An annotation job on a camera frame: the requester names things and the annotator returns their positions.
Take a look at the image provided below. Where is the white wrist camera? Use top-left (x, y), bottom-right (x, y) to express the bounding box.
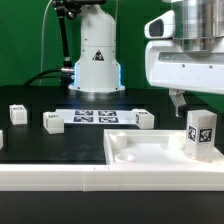
top-left (144, 10), bottom-right (175, 39)

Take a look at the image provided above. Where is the white fiducial marker sheet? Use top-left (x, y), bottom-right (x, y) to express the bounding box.
top-left (56, 109), bottom-right (135, 125)

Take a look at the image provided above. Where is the white cable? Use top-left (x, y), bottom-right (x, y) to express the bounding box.
top-left (39, 0), bottom-right (54, 87)

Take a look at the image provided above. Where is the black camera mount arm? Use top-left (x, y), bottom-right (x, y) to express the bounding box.
top-left (52, 0), bottom-right (107, 68)

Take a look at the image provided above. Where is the white U-shaped fence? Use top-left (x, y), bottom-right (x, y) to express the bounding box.
top-left (0, 129), bottom-right (224, 193)

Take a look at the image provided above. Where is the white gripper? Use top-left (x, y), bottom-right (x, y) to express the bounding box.
top-left (145, 39), bottom-right (224, 117)

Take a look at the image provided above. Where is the black cable bundle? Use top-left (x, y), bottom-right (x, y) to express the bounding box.
top-left (22, 68), bottom-right (74, 88)

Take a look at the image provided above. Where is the white square table top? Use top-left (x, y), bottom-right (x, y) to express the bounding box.
top-left (104, 129), bottom-right (224, 165)

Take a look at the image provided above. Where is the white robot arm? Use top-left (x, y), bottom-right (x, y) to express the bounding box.
top-left (71, 0), bottom-right (224, 113)

